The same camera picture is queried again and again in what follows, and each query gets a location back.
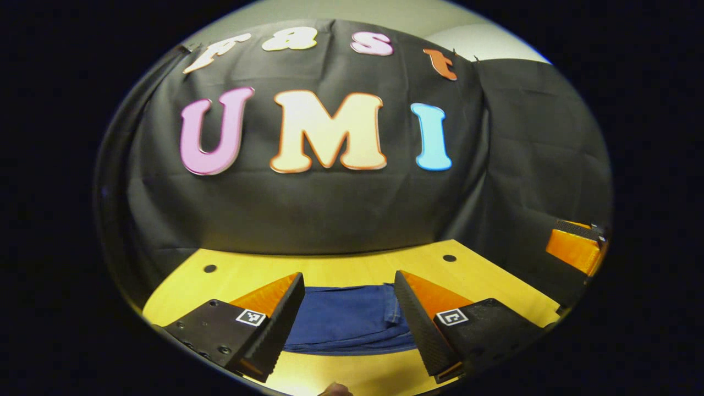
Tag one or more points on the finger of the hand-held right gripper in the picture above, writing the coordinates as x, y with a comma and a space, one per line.
575, 250

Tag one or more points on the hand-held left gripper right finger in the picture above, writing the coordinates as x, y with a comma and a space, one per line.
421, 330

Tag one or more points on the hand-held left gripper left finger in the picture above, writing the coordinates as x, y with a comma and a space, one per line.
275, 335

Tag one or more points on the blue jeans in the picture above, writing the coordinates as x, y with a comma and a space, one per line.
346, 319

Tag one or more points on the black backdrop cloth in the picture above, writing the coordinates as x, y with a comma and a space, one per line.
330, 209

